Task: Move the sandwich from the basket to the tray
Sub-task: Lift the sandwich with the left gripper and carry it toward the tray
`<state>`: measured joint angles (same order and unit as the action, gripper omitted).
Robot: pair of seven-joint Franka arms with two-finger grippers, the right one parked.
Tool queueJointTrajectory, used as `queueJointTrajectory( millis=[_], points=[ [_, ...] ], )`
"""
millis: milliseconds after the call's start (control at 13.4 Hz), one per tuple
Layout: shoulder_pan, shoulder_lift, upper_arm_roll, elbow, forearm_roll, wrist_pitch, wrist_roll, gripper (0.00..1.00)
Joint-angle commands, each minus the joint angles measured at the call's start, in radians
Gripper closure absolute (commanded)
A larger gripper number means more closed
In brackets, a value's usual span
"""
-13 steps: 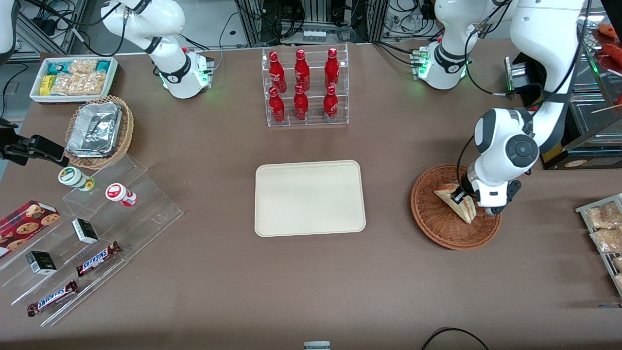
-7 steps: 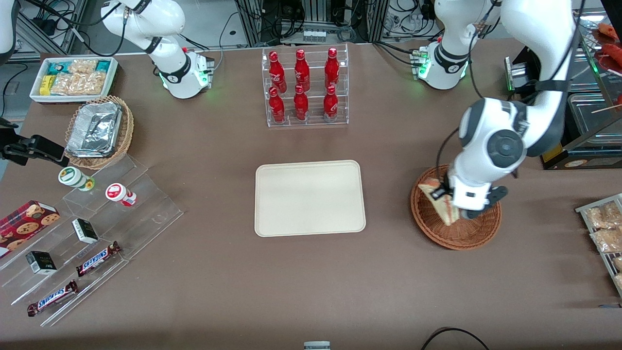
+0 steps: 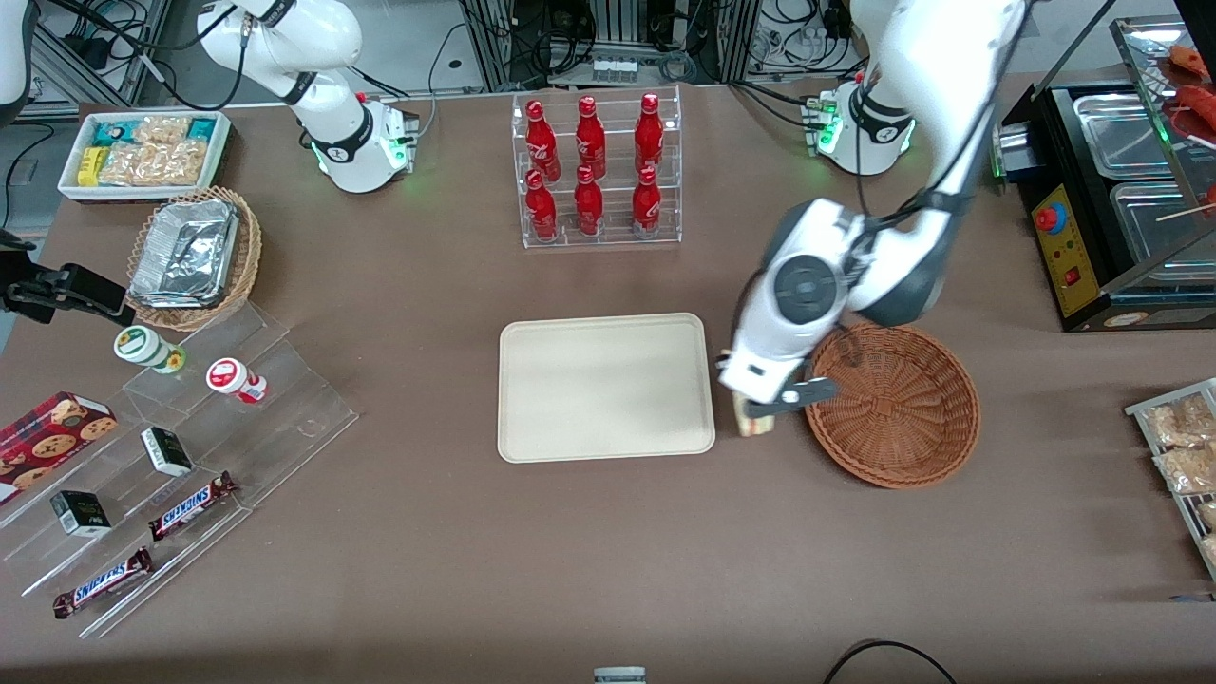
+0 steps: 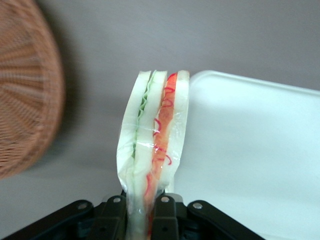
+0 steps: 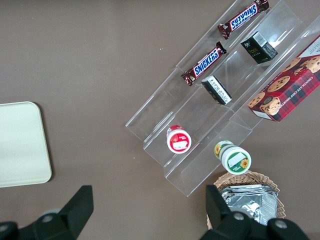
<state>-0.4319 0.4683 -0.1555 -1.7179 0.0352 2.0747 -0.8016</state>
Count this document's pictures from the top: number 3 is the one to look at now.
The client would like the clear rice cracker packet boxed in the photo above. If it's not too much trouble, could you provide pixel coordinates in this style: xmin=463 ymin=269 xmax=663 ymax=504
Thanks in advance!
xmin=100 ymin=141 xmax=210 ymax=187

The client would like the cream rectangular tray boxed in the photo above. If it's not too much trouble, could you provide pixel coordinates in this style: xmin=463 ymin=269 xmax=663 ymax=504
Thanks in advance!
xmin=498 ymin=313 xmax=716 ymax=465

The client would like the clear acrylic bottle rack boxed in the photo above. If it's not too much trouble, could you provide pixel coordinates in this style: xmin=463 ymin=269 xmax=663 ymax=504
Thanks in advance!
xmin=511 ymin=85 xmax=683 ymax=250

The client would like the light wicker basket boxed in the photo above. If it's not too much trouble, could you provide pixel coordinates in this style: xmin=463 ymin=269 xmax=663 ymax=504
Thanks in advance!
xmin=126 ymin=186 xmax=263 ymax=332

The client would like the snickers bar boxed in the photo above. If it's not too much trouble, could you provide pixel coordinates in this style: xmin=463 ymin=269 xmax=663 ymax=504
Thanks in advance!
xmin=148 ymin=471 xmax=238 ymax=542
xmin=52 ymin=547 xmax=154 ymax=619

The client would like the grey wire tray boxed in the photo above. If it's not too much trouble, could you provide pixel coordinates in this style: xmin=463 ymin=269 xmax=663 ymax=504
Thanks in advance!
xmin=1125 ymin=378 xmax=1216 ymax=582

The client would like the black hot dog warmer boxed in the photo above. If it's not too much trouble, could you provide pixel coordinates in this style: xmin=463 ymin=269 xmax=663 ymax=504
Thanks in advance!
xmin=997 ymin=14 xmax=1216 ymax=333

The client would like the red cola bottle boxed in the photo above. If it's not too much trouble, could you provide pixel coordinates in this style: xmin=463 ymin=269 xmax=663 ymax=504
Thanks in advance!
xmin=575 ymin=95 xmax=607 ymax=181
xmin=633 ymin=167 xmax=662 ymax=238
xmin=525 ymin=99 xmax=561 ymax=181
xmin=574 ymin=165 xmax=604 ymax=237
xmin=525 ymin=169 xmax=559 ymax=240
xmin=635 ymin=92 xmax=665 ymax=177

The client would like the clear acrylic stepped shelf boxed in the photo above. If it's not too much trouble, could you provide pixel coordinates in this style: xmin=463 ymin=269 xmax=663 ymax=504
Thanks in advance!
xmin=0 ymin=299 xmax=360 ymax=639

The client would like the round brown wicker basket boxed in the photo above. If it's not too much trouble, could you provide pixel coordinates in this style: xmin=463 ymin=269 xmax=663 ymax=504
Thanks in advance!
xmin=803 ymin=321 xmax=981 ymax=490

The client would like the aluminium foil tray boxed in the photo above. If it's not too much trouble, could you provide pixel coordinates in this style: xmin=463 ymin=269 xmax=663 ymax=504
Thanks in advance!
xmin=129 ymin=198 xmax=240 ymax=310

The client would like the green lid cup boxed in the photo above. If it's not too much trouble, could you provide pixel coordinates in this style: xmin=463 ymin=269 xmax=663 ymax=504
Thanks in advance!
xmin=114 ymin=325 xmax=187 ymax=374

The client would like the white snack bin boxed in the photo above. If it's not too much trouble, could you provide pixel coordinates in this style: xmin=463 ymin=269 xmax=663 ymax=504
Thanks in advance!
xmin=57 ymin=110 xmax=233 ymax=205

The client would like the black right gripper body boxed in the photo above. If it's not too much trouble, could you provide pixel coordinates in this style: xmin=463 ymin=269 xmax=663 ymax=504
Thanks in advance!
xmin=0 ymin=231 xmax=69 ymax=316

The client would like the red lid cup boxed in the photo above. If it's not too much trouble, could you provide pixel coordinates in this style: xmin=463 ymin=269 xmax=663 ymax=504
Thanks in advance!
xmin=206 ymin=357 xmax=269 ymax=405

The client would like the black cable loop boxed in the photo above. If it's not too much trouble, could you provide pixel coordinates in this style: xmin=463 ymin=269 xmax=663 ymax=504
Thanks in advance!
xmin=822 ymin=639 xmax=960 ymax=684

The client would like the triangular sandwich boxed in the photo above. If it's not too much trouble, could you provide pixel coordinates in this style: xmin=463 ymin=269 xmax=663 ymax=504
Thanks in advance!
xmin=736 ymin=394 xmax=776 ymax=438

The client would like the red cookie box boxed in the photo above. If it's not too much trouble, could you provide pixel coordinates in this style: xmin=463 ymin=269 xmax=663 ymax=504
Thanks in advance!
xmin=0 ymin=391 xmax=119 ymax=504

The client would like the small black box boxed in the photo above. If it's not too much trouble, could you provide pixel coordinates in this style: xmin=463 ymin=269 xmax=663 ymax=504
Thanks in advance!
xmin=49 ymin=490 xmax=112 ymax=538
xmin=141 ymin=427 xmax=194 ymax=477

